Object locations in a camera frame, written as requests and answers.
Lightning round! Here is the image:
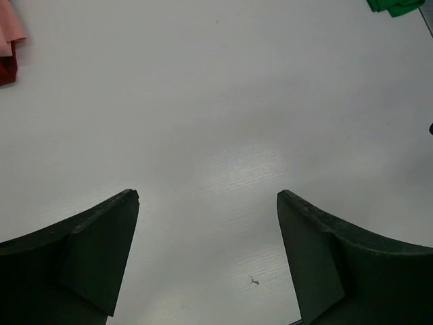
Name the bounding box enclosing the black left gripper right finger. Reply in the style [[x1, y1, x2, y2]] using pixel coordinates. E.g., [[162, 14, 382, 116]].
[[277, 190, 432, 324]]

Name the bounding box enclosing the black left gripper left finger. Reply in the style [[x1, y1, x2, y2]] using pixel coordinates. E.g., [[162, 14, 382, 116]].
[[1, 189, 139, 324]]

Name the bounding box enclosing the green t-shirt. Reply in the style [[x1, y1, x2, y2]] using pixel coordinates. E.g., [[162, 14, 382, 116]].
[[366, 0, 425, 18]]

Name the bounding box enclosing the dark red folded t-shirt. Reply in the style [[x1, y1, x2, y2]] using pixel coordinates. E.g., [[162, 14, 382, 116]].
[[0, 56, 18, 87]]

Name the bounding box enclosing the pink folded t-shirt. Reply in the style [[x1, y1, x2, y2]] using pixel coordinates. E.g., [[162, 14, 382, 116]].
[[0, 0, 26, 57]]

